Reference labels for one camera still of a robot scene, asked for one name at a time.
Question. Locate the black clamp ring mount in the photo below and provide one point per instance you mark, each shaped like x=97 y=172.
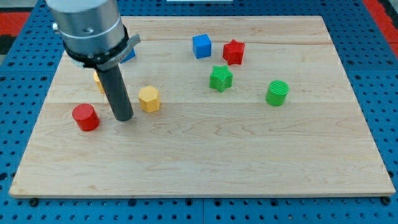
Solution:
x=108 y=59

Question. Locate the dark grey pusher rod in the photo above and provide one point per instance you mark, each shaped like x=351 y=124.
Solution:
x=116 y=93

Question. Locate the yellow hexagon block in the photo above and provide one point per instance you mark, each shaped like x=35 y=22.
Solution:
x=149 y=99

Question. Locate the blue block behind arm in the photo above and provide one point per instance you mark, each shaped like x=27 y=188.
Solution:
x=130 y=55

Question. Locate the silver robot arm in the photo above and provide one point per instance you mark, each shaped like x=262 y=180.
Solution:
x=94 y=35

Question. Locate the yellow block behind rod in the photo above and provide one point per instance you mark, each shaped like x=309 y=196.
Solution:
x=98 y=82

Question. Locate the red cylinder block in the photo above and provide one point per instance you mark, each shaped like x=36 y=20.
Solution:
x=85 y=116

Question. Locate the blue cube block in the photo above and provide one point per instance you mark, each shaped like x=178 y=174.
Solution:
x=202 y=46

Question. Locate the green star block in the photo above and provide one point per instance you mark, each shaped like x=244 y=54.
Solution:
x=221 y=78

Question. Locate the wooden board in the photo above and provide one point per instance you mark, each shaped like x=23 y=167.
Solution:
x=202 y=143

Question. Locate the red star block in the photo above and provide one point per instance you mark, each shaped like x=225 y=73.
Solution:
x=233 y=52

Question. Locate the green cylinder block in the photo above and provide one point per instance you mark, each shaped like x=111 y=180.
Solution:
x=277 y=93

